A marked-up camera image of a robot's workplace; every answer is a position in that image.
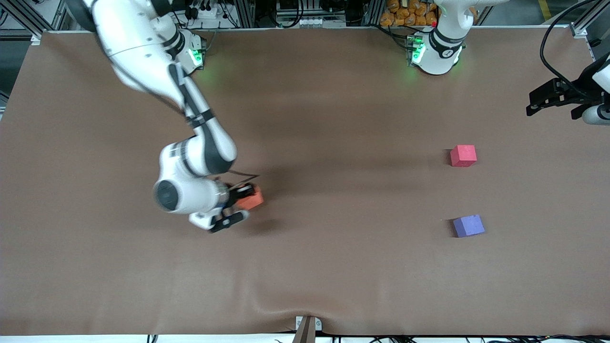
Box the orange foam block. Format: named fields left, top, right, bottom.
left=237, top=186, right=264, bottom=211

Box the brown table mat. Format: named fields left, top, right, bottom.
left=0, top=26, right=610, bottom=336

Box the red foam block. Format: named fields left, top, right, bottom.
left=450, top=144, right=478, bottom=168

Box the brown wooden wedge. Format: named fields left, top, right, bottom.
left=292, top=317, right=317, bottom=343

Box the purple foam block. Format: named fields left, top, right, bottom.
left=452, top=214, right=486, bottom=238

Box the orange items heap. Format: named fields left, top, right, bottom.
left=380, top=0, right=440, bottom=27

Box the white power strip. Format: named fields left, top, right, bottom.
left=188, top=4, right=225, bottom=20

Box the white terminal block row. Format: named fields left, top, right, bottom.
left=285, top=17, right=347, bottom=28

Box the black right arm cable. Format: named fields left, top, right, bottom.
left=224, top=168, right=261, bottom=189

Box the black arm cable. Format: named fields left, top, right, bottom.
left=224, top=168, right=261, bottom=189
left=539, top=0, right=596, bottom=101

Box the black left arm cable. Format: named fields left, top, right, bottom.
left=539, top=0, right=596, bottom=101

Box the aluminium corner frame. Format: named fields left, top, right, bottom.
left=569, top=0, right=610, bottom=39

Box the metal table bracket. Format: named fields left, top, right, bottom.
left=295, top=316, right=323, bottom=332

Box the aluminium frame post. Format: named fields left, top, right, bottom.
left=367, top=0, right=386, bottom=27
left=236, top=0, right=256, bottom=28

